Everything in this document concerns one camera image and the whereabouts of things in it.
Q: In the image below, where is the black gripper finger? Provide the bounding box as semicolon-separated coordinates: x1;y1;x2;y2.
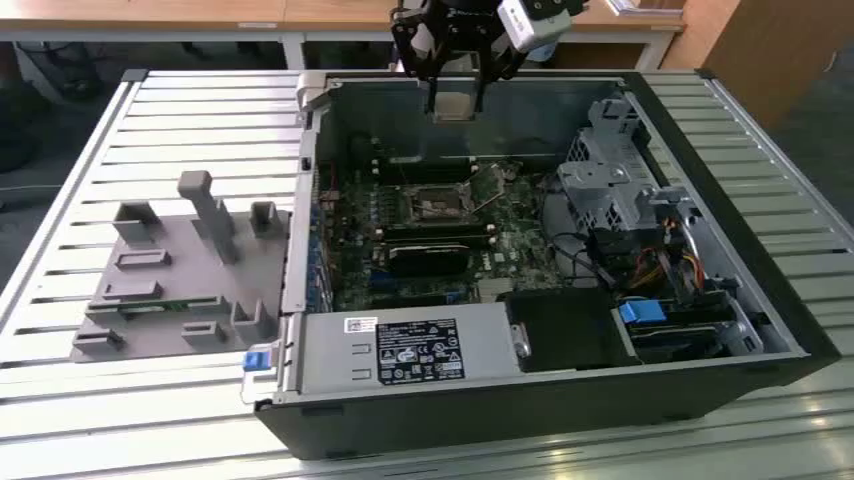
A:
391;7;442;116
472;19;528;114

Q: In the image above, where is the small silver CPU plate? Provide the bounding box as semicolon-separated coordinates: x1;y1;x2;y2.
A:
432;91;480;124

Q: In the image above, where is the metal socket cover frame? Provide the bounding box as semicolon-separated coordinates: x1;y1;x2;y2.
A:
466;157;528;202

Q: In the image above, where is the CPU socket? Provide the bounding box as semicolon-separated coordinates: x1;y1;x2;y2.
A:
411;183;479;224

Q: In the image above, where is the stack of papers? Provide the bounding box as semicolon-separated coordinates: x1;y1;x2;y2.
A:
603;0;689;19

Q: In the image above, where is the silver metal drive cage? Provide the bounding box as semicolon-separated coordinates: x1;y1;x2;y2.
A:
552;97;703;237

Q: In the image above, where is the black installed RAM stick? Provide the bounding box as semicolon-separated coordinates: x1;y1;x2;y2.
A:
380;223;487;236

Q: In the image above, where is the green motherboard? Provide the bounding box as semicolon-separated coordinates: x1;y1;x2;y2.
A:
312;154;568;311

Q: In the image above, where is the wooden cabinet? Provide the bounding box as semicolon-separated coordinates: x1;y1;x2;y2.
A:
659;0;854;132

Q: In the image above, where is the wooden desk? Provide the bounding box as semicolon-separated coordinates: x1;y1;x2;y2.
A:
0;0;689;72

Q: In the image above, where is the black graphics card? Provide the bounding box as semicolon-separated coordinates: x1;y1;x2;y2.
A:
382;241;472;279

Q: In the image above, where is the silver chipset heatsink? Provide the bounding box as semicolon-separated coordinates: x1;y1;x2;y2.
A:
476;278;516;304

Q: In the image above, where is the blue disk carrier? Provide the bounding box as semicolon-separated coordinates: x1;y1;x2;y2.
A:
617;298;669;329

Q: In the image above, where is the black plastic shroud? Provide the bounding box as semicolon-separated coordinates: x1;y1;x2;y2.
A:
496;287;641;374

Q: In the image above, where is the grey parts rack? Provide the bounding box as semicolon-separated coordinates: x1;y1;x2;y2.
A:
69;169;296;365

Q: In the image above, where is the black disk drive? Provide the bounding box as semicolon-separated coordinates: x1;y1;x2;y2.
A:
626;319;730;365

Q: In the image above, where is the green RAM stick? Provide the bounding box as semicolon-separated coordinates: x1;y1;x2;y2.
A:
116;298;226;317

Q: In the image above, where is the silver power supply unit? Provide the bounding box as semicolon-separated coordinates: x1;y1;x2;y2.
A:
291;302;523;395

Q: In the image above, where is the black open PC case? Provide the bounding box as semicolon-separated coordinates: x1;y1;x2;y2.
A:
252;69;842;461

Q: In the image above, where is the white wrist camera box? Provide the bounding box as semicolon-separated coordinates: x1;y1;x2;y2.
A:
496;0;575;52

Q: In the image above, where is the silver case handle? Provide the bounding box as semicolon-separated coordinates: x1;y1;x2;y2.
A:
292;72;334;115

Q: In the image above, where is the black wire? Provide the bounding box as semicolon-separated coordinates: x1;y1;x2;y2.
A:
543;230;623;292

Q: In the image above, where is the coloured wire bundle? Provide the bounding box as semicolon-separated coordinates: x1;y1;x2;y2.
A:
626;214;710;297

